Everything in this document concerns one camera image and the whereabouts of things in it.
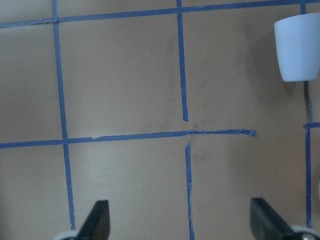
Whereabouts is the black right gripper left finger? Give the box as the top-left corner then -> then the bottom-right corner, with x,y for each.
77,200 -> 110,240

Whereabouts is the white plastic cup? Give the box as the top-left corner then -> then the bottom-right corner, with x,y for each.
274,12 -> 320,82

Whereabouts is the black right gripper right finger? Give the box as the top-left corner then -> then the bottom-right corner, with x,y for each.
249,197 -> 296,240

